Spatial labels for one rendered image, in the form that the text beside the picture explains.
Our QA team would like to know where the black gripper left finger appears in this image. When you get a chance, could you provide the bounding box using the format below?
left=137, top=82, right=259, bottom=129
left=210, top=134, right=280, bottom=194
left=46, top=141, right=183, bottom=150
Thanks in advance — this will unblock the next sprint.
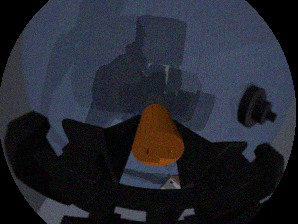
left=61, top=115, right=141, bottom=183

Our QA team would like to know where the orange knob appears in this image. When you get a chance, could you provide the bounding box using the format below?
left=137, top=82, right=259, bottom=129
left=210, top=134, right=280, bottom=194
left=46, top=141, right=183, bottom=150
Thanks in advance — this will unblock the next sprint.
left=132, top=104, right=185, bottom=167

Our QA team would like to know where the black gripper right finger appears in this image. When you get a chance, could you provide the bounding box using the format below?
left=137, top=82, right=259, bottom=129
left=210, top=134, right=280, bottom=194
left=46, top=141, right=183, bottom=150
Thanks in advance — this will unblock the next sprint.
left=173, top=119, right=247, bottom=189

